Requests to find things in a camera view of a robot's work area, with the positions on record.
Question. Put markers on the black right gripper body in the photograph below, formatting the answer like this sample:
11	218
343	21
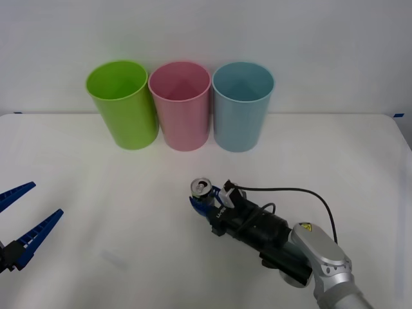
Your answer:
235	220

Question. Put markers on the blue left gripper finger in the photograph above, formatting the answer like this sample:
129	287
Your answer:
35	236
14	193

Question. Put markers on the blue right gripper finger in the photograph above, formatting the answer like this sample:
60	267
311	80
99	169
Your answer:
201	209
217	194

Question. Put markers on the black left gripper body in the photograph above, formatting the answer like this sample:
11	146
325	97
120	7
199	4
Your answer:
2	257

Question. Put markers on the silver drink can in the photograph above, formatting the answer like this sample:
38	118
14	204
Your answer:
199	188

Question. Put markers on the pale blue plastic bin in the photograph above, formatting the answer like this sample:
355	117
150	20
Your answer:
238	125

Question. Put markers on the pink plastic bin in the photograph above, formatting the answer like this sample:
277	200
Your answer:
183	125

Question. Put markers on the green plastic bin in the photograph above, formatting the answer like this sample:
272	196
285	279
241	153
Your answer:
128	122

